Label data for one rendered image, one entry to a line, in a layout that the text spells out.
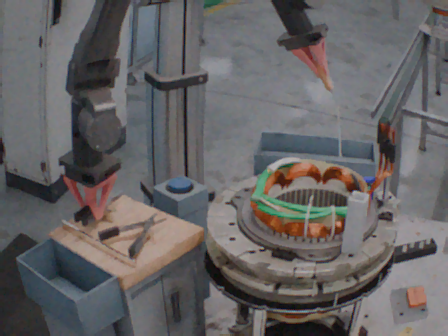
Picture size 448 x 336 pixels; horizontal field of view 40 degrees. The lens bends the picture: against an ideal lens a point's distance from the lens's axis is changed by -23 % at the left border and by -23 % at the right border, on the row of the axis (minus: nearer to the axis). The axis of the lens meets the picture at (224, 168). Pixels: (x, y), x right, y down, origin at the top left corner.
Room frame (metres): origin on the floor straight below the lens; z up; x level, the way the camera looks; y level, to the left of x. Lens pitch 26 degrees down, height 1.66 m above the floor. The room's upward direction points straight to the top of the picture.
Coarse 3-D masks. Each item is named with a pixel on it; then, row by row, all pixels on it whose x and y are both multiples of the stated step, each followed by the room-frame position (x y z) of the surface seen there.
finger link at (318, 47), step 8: (296, 40) 1.27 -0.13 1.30; (304, 40) 1.26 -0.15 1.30; (312, 40) 1.28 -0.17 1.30; (320, 40) 1.28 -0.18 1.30; (288, 48) 1.27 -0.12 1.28; (296, 48) 1.27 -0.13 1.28; (312, 48) 1.26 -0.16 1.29; (320, 48) 1.26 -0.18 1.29; (320, 56) 1.26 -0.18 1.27; (328, 72) 1.28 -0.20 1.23
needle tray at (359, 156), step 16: (256, 144) 1.31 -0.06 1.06; (272, 144) 1.36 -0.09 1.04; (288, 144) 1.36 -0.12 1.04; (304, 144) 1.35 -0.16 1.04; (320, 144) 1.35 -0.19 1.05; (336, 144) 1.34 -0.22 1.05; (352, 144) 1.34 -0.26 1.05; (368, 144) 1.33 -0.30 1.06; (256, 160) 1.26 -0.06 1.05; (272, 160) 1.26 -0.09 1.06; (336, 160) 1.24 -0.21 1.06; (352, 160) 1.32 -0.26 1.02; (368, 160) 1.33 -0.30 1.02; (368, 176) 1.23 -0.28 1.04
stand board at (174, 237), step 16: (112, 208) 1.06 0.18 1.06; (128, 208) 1.06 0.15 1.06; (144, 208) 1.06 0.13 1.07; (80, 224) 1.00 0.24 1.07; (96, 224) 1.00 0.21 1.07; (112, 224) 1.01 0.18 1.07; (128, 224) 1.01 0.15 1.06; (160, 224) 1.01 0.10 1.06; (176, 224) 1.02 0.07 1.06; (192, 224) 1.02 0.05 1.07; (64, 240) 0.94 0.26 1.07; (80, 240) 0.95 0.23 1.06; (112, 240) 0.96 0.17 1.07; (128, 240) 0.96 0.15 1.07; (160, 240) 0.97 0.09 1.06; (176, 240) 0.97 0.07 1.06; (192, 240) 0.98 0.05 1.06; (96, 256) 0.90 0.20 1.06; (112, 256) 0.91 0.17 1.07; (144, 256) 0.92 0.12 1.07; (160, 256) 0.92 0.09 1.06; (176, 256) 0.95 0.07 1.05; (112, 272) 0.86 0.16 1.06; (128, 272) 0.87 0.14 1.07; (144, 272) 0.89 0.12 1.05
